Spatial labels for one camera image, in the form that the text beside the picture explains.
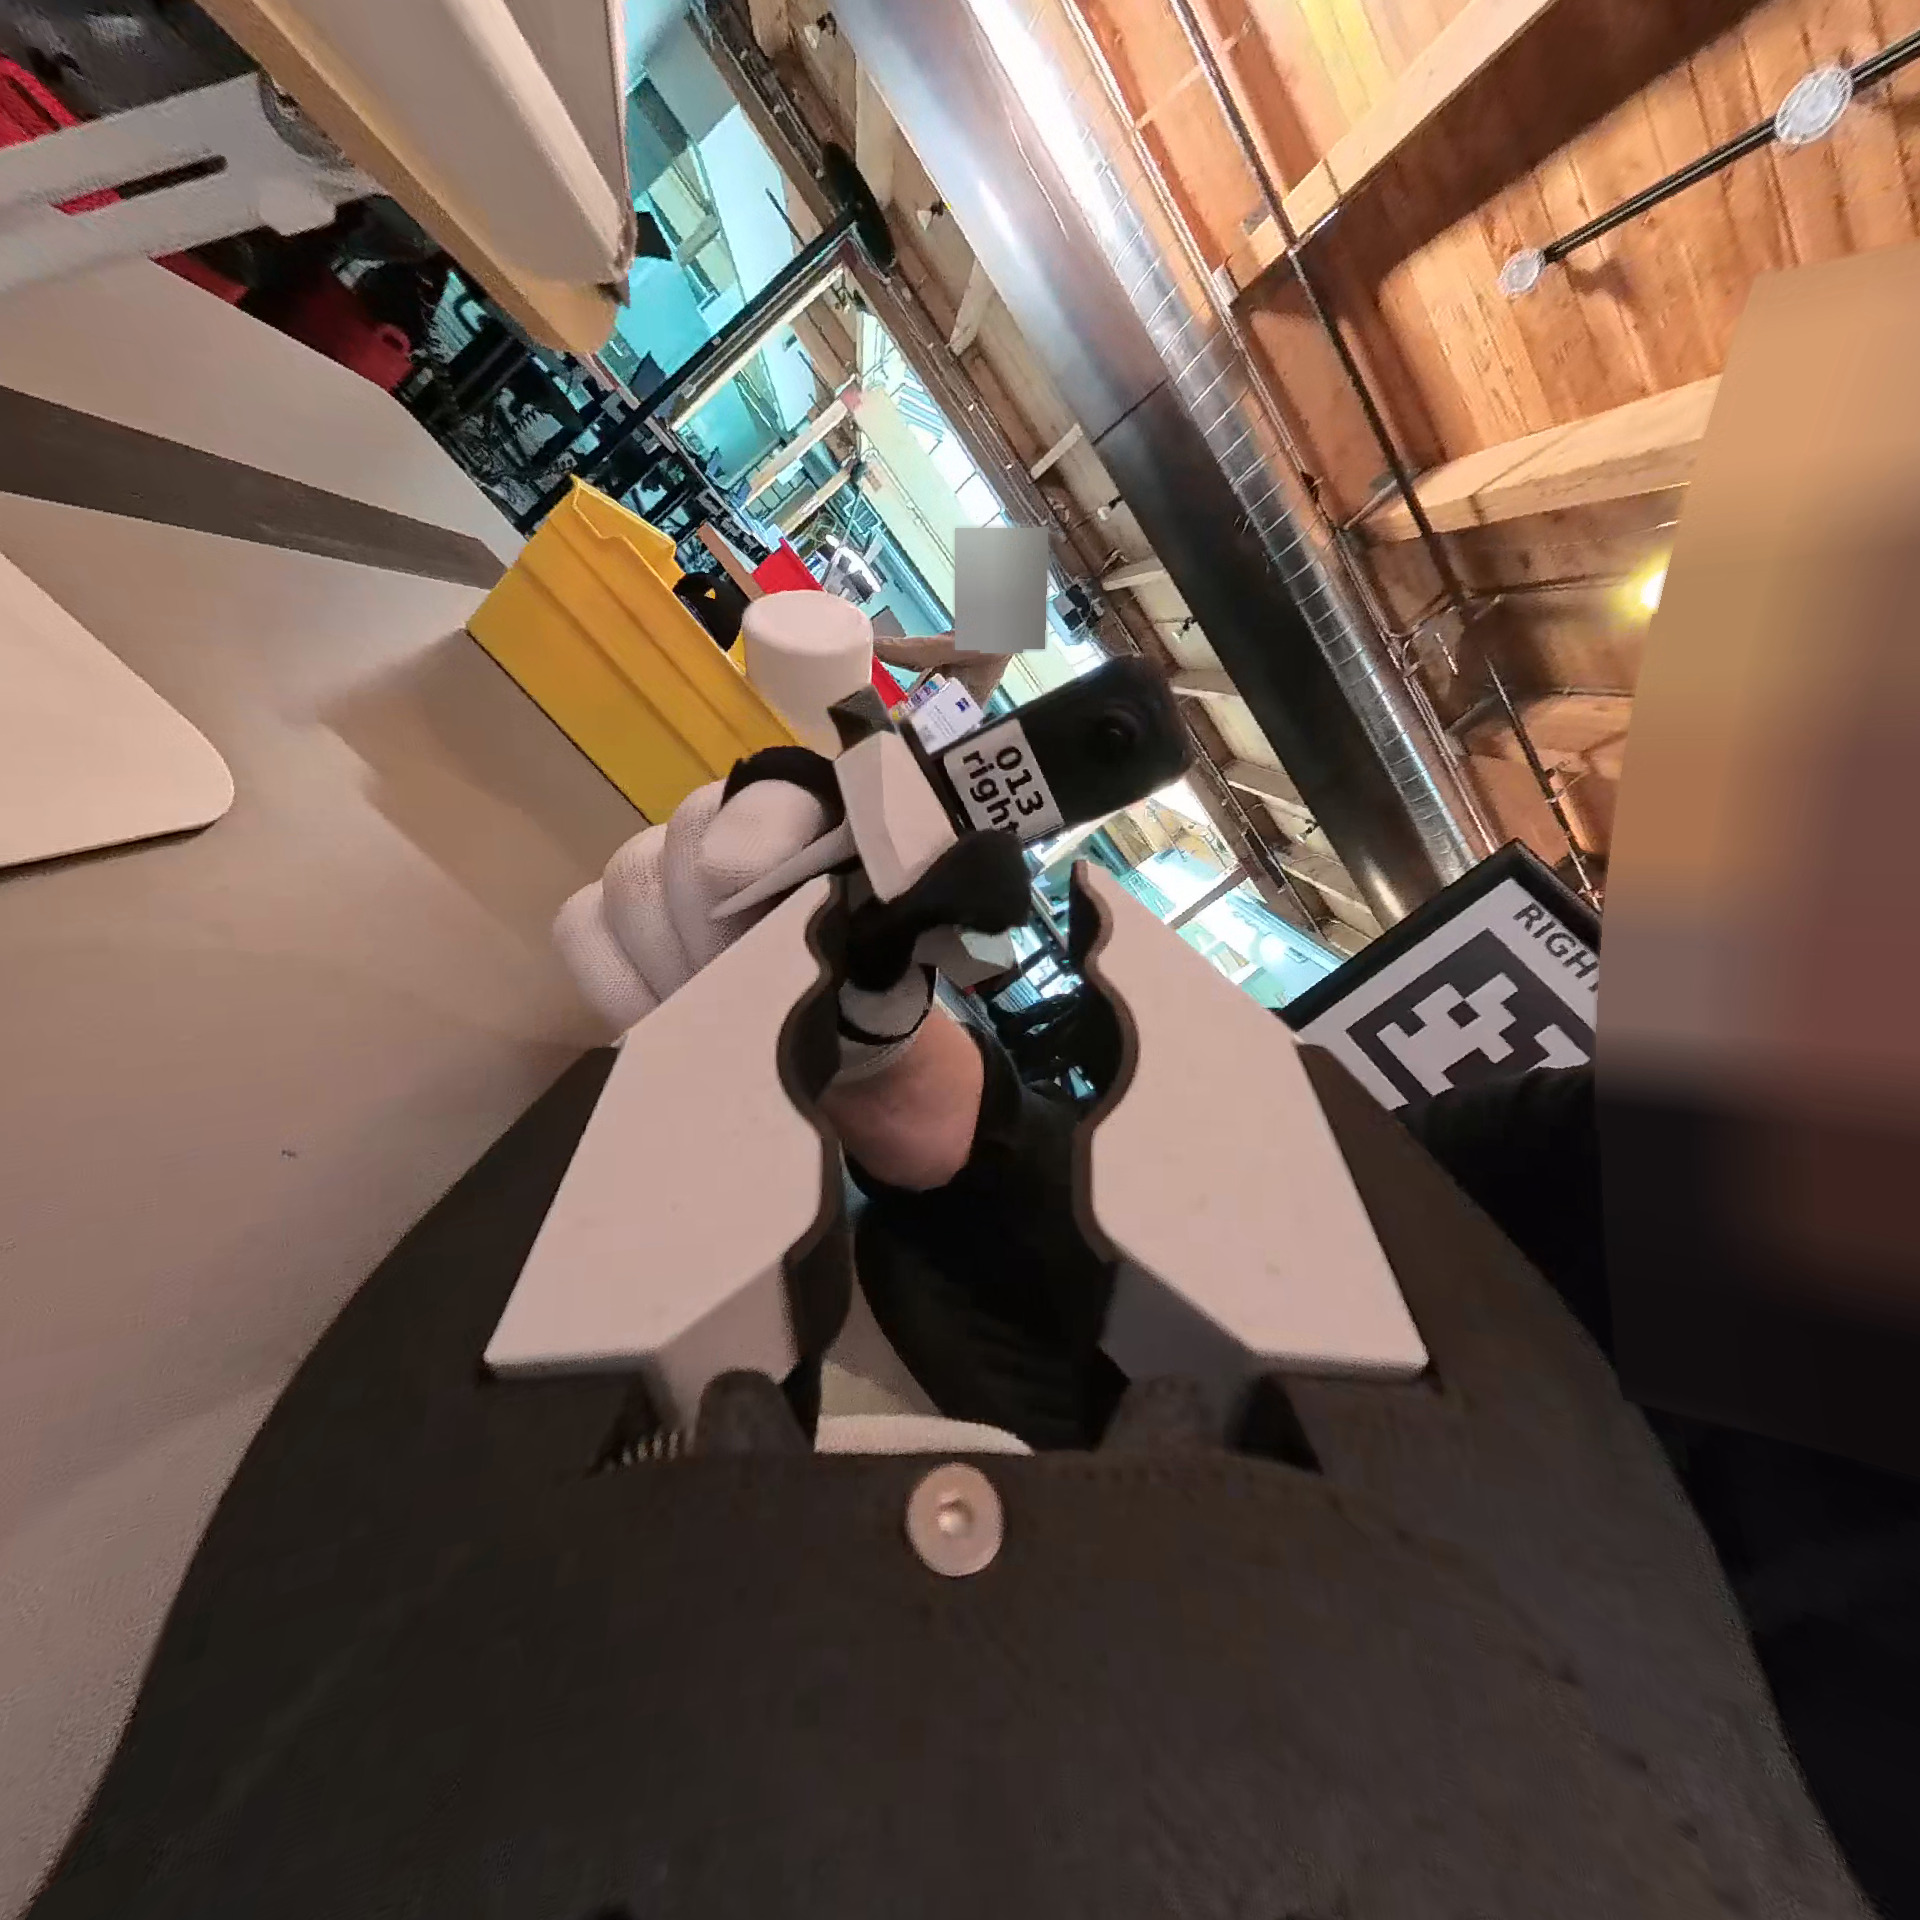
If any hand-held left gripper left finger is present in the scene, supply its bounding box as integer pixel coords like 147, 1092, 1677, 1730
479, 878, 860, 1436

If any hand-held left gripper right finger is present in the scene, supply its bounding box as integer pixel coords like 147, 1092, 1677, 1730
1064, 867, 1433, 1397

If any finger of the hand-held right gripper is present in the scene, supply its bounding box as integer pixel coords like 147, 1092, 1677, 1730
829, 717, 964, 907

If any yellow plastic bin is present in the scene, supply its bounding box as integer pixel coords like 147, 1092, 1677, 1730
466, 477, 804, 824

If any person's right forearm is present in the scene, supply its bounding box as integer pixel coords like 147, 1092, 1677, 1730
817, 1013, 1127, 1455

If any person's right hand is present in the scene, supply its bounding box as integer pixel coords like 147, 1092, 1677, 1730
550, 779, 942, 1091

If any black white marker board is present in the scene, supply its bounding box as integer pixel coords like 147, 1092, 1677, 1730
1275, 840, 1603, 1115

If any person's black clothing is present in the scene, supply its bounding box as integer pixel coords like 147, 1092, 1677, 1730
1401, 1068, 1920, 1877

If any silver spiral ventilation duct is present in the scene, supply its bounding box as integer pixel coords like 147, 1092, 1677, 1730
840, 0, 1486, 895

